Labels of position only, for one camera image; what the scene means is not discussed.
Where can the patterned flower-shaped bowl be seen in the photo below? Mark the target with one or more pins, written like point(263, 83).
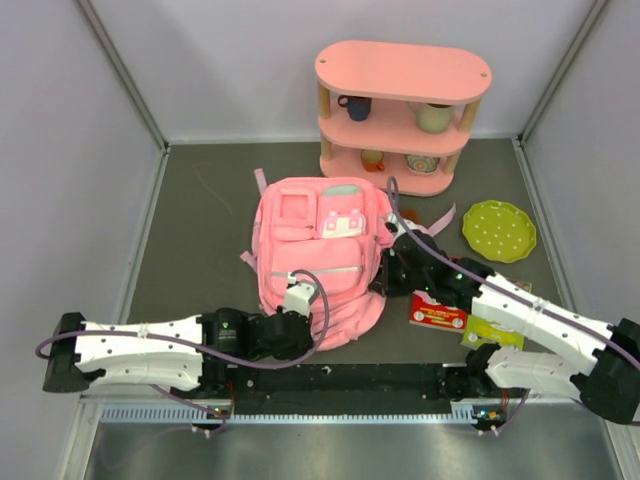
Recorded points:
point(422, 164)

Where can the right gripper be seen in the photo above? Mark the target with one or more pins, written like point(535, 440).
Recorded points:
point(382, 282)

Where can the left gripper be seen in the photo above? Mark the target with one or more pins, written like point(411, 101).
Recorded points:
point(296, 349)

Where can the pink three-tier wooden shelf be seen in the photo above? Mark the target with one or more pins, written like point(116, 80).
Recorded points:
point(393, 74)

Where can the beige ceramic mug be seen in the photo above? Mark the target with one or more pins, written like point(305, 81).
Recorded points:
point(432, 118)

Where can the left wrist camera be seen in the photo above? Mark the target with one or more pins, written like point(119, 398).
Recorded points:
point(299, 297)

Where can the orange cup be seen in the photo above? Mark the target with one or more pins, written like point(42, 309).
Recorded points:
point(372, 160)

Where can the brown leather wallet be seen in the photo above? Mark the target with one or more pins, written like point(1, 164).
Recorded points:
point(411, 215)

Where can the green cartoon book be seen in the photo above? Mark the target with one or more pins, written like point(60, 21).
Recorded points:
point(479, 331)

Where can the green polka dot plate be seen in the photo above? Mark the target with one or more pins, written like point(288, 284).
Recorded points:
point(499, 231)

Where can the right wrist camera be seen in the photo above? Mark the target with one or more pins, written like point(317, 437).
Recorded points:
point(397, 225)

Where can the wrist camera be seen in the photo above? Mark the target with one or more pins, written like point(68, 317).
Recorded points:
point(299, 297)
point(397, 225)

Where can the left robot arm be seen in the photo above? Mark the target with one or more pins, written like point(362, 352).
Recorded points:
point(188, 356)

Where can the dark blue mug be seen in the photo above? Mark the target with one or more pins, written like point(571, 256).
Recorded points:
point(358, 108)

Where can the red cartoon book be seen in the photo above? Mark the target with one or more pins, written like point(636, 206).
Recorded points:
point(426, 312)

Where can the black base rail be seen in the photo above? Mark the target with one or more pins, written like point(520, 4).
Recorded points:
point(346, 388)

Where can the white cable duct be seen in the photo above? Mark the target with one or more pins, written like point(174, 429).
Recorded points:
point(172, 412)

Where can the pink student backpack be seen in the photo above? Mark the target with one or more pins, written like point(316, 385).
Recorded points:
point(332, 227)

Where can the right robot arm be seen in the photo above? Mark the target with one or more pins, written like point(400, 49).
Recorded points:
point(591, 361)

